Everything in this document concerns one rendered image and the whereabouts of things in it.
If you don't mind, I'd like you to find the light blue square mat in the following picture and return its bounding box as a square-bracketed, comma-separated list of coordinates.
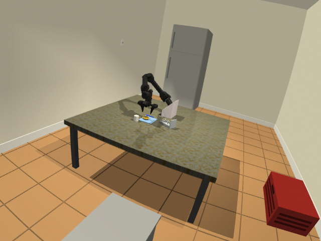
[139, 116, 157, 124]

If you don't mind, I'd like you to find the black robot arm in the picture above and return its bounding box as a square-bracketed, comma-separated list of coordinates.
[141, 73, 173, 107]

